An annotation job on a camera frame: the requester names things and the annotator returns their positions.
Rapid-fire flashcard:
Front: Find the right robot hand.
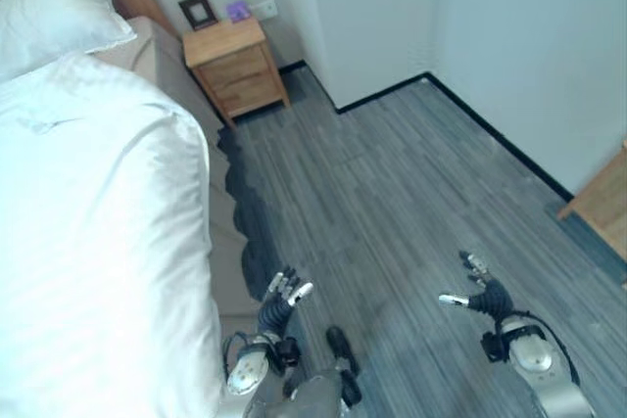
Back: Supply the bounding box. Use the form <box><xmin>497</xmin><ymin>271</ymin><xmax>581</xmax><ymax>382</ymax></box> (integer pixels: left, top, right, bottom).
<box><xmin>438</xmin><ymin>250</ymin><xmax>514</xmax><ymax>321</ymax></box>

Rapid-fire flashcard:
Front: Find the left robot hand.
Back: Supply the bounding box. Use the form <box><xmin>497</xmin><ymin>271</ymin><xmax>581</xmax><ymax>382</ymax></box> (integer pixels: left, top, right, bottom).
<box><xmin>256</xmin><ymin>265</ymin><xmax>314</xmax><ymax>337</ymax></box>

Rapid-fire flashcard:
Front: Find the beige bed base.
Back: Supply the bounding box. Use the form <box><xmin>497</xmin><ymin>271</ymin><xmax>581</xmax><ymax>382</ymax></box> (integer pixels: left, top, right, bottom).
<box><xmin>92</xmin><ymin>15</ymin><xmax>265</xmax><ymax>418</ymax></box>

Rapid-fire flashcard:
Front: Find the dark robot foot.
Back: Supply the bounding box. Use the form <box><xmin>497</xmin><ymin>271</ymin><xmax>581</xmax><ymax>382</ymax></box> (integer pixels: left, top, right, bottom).
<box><xmin>325</xmin><ymin>325</ymin><xmax>360</xmax><ymax>374</ymax></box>

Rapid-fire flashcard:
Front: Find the silver robot leg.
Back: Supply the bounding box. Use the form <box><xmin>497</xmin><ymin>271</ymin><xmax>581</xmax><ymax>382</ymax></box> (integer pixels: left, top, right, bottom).
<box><xmin>244</xmin><ymin>361</ymin><xmax>366</xmax><ymax>418</ymax></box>

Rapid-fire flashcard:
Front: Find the wooden table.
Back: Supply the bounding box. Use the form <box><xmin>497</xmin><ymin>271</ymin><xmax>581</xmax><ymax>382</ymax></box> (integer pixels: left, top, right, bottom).
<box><xmin>556</xmin><ymin>138</ymin><xmax>627</xmax><ymax>287</ymax></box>

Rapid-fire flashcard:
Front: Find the white duvet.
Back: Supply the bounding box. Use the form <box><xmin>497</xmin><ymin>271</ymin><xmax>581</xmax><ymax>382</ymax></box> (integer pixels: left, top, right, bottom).
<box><xmin>0</xmin><ymin>50</ymin><xmax>231</xmax><ymax>418</ymax></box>

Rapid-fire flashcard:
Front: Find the wooden nightstand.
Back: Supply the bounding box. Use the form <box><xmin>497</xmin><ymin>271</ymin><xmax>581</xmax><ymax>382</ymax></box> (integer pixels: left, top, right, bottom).
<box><xmin>181</xmin><ymin>19</ymin><xmax>291</xmax><ymax>130</ymax></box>

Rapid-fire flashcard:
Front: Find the purple box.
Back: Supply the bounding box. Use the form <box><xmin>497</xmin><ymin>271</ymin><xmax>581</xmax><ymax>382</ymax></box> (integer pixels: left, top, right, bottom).
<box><xmin>224</xmin><ymin>0</ymin><xmax>252</xmax><ymax>23</ymax></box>

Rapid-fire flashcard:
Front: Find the white pillow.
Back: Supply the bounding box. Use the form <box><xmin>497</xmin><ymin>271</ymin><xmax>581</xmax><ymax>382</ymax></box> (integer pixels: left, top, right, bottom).
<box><xmin>0</xmin><ymin>0</ymin><xmax>139</xmax><ymax>82</ymax></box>

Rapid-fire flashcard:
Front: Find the white wall socket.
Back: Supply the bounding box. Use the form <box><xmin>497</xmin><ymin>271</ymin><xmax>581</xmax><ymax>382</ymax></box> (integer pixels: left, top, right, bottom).
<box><xmin>250</xmin><ymin>0</ymin><xmax>280</xmax><ymax>21</ymax></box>

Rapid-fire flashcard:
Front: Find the dark picture frame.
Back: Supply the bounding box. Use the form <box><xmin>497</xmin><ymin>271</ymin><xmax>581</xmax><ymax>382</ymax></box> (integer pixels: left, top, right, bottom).
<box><xmin>177</xmin><ymin>0</ymin><xmax>218</xmax><ymax>31</ymax></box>

